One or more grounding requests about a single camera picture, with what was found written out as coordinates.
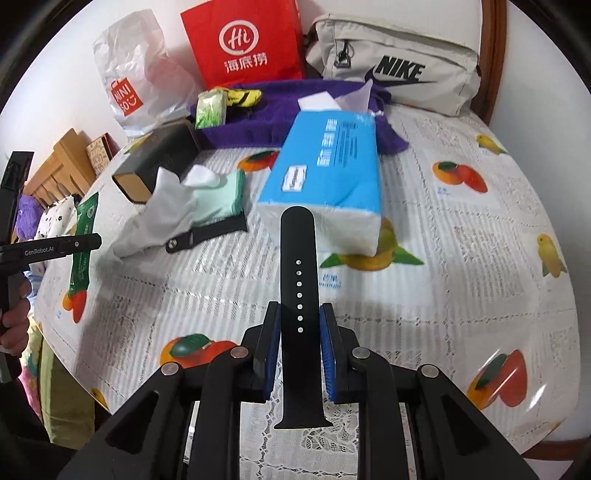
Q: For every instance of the green blanket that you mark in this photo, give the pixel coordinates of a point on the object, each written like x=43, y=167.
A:
x=69, y=401

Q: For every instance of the clear plastic bag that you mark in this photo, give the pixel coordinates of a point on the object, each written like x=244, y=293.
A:
x=355, y=97

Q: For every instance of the grey waist bag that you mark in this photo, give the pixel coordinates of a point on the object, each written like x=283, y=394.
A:
x=438, y=97

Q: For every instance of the wooden headboard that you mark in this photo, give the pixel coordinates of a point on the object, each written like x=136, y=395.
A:
x=60, y=161

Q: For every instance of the wooden door frame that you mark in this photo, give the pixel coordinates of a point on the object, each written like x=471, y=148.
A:
x=494, y=46

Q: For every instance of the mint green pouch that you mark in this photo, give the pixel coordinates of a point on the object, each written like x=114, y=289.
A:
x=221, y=198

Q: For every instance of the green wet wipes packet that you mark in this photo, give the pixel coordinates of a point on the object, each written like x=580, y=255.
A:
x=210, y=110

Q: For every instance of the brown patterned box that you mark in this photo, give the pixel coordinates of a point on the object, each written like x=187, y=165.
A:
x=99, y=152

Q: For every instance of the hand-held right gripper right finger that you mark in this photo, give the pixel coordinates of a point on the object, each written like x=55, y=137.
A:
x=328, y=350

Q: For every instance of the purple plush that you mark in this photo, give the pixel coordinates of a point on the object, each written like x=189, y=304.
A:
x=27, y=212

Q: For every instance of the black box with gold edge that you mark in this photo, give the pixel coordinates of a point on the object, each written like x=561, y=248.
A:
x=157, y=152

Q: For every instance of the yellow pouch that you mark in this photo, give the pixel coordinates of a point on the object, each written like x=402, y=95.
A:
x=244, y=97

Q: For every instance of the blue tissue pack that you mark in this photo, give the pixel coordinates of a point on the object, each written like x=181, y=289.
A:
x=323, y=175

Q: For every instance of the white spotted pillow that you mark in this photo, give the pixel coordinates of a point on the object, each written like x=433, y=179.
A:
x=55, y=217

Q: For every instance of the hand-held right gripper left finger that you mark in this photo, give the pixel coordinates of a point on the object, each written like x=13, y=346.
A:
x=271, y=350

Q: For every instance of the white tissue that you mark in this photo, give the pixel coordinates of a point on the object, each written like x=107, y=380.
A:
x=152, y=217

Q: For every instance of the purple cloth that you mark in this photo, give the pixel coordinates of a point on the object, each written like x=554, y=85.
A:
x=277, y=120

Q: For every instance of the red paper bag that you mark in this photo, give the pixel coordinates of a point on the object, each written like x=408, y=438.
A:
x=203, y=46

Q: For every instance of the person's left hand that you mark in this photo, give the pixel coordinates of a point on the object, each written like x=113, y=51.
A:
x=14, y=318

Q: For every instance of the white plastic shopping bag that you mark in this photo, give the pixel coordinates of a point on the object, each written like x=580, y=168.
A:
x=134, y=60

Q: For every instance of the green leaf print packet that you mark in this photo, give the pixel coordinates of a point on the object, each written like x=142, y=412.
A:
x=85, y=217

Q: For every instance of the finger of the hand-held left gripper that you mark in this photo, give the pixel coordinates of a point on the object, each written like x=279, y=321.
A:
x=87, y=241
x=14, y=194

